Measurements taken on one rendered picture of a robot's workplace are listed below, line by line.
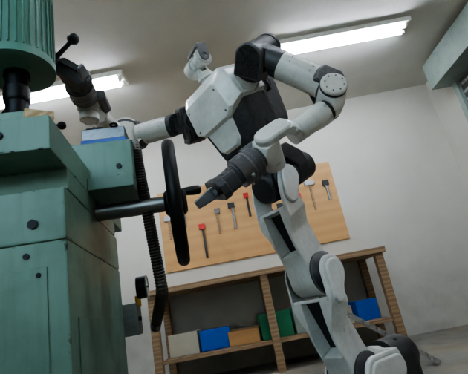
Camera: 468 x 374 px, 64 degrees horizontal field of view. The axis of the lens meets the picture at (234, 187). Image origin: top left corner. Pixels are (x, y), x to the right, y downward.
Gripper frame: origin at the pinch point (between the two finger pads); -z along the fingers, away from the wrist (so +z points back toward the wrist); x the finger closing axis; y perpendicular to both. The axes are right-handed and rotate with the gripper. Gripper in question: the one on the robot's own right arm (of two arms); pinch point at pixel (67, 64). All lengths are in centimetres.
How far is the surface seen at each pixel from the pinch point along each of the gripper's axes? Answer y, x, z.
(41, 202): 39, 39, -36
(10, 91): 20.6, 6.1, -17.0
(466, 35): -273, 153, 150
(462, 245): -156, 276, 273
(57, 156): 32, 37, -38
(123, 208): 30, 44, -16
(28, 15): 2.7, -1.5, -20.4
